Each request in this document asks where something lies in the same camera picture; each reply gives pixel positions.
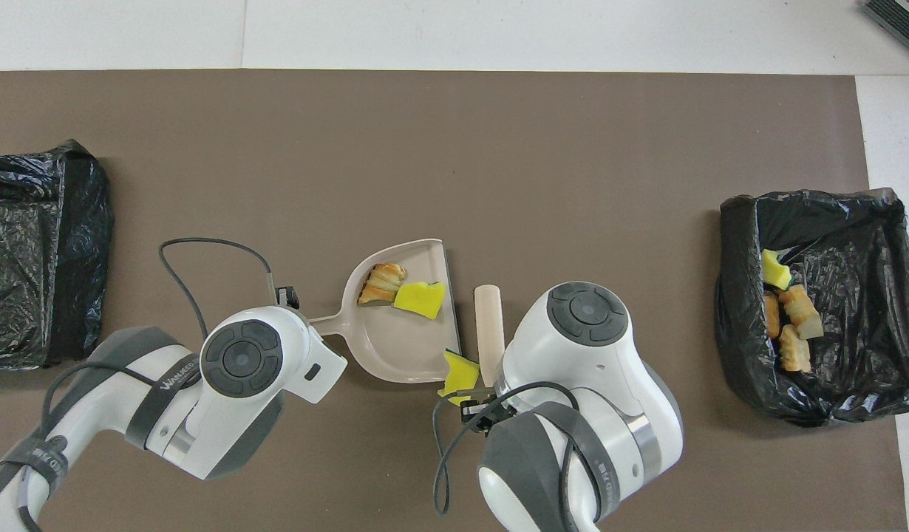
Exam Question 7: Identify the dark grey ribbed device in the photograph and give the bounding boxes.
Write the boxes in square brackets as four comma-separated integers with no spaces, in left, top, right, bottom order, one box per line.
[861,0,909,64]

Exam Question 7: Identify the black bag lined bin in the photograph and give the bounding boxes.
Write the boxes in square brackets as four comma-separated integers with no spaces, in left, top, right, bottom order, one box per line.
[715,188,909,428]
[0,139,115,372]

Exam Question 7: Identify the striped croissant piece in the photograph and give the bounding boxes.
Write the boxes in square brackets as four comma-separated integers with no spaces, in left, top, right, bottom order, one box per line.
[779,324,814,373]
[777,284,825,341]
[357,263,407,306]

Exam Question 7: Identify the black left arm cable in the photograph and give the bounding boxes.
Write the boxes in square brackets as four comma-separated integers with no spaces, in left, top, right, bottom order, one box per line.
[18,237,279,532]

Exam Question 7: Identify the beige hand brush black bristles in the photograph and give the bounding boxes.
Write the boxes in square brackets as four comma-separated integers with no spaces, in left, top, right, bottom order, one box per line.
[474,284,506,389]

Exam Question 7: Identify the yellow sponge piece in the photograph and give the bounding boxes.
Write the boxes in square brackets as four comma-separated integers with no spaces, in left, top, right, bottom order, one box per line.
[762,249,794,290]
[393,281,447,320]
[438,349,481,406]

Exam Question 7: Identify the brown table mat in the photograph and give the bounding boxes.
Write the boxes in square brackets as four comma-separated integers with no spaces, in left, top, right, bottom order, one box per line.
[0,70,908,532]

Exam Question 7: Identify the beige plastic dustpan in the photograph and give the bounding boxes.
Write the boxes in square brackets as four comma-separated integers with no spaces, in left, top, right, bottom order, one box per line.
[309,238,463,384]

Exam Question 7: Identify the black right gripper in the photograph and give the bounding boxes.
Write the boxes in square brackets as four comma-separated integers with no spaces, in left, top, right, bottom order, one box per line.
[460,395,504,434]

